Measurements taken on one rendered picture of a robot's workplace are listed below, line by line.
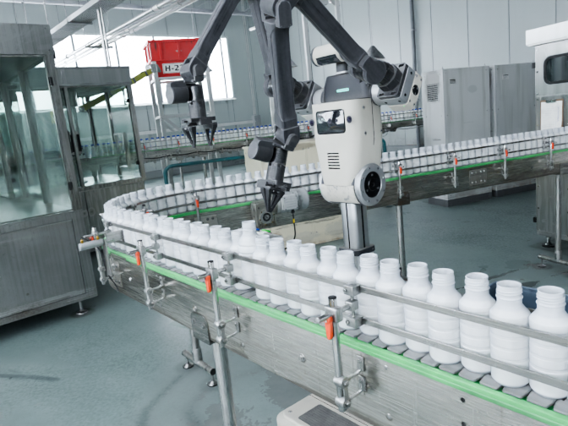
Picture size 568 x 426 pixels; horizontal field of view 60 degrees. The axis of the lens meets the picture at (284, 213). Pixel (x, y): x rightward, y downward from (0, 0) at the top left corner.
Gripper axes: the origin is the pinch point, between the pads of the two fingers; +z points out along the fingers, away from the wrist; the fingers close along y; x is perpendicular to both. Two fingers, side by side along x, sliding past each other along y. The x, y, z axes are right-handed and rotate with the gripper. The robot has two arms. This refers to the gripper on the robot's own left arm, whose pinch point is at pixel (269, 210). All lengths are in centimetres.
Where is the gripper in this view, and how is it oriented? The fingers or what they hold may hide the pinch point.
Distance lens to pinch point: 155.4
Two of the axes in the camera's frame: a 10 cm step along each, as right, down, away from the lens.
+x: 7.6, 1.4, 6.4
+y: 6.3, 0.9, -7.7
